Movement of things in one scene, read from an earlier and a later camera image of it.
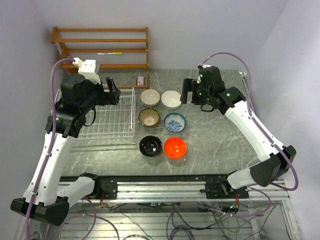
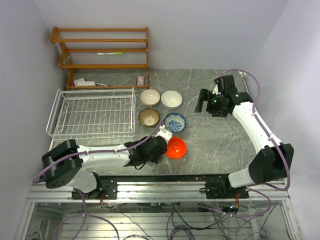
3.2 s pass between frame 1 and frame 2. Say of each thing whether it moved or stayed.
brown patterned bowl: stayed
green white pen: stayed
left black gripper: moved
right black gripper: moved
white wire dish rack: stayed
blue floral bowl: stayed
